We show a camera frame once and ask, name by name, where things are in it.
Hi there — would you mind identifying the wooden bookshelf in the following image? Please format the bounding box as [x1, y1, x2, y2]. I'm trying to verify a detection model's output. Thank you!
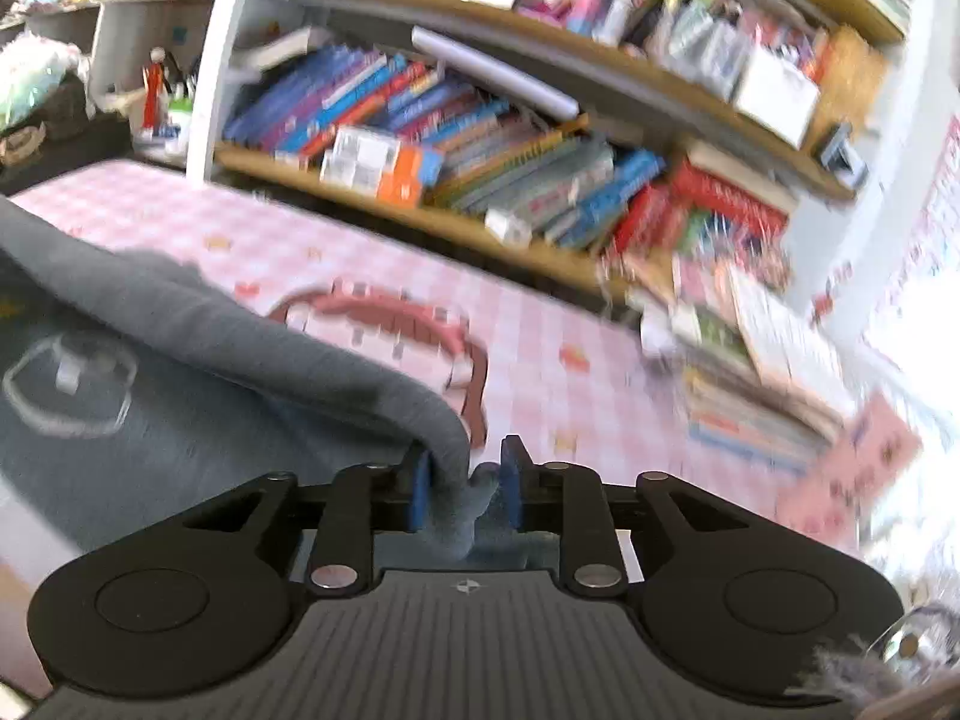
[185, 0, 869, 305]

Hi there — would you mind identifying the row of colourful books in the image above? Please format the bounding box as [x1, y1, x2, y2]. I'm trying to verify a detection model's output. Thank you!
[223, 42, 797, 257]

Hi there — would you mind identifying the pile of loose books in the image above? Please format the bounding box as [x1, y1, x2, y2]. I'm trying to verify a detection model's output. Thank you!
[636, 253, 864, 475]

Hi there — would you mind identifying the white carton box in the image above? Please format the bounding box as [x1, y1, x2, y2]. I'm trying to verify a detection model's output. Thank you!
[732, 47, 820, 149]

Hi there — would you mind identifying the pink checkered cartoon tablecloth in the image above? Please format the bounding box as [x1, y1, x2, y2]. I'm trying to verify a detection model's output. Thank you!
[10, 157, 921, 550]

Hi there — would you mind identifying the white paper roll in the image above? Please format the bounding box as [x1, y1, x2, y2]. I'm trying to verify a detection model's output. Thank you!
[410, 26, 581, 121]

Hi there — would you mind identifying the pink paper card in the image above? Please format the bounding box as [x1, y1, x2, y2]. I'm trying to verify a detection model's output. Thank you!
[775, 390, 921, 548]

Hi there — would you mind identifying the white side shelf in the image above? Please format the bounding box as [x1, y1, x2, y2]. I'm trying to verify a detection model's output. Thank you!
[2, 0, 215, 167]

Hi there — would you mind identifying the red white figurine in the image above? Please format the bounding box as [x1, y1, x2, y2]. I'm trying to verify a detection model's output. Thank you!
[143, 47, 166, 133]

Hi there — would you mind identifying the orange white box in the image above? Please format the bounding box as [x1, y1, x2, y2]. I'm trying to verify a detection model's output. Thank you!
[319, 127, 444, 208]

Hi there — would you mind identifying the grey sweatshirt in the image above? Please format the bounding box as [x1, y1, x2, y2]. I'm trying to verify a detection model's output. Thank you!
[2, 205, 558, 571]

